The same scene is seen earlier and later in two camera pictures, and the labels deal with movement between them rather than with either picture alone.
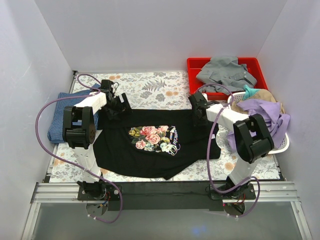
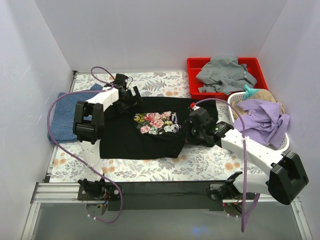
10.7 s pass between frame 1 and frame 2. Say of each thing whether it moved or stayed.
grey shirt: stayed
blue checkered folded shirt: stayed
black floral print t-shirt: moved
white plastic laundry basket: stayed
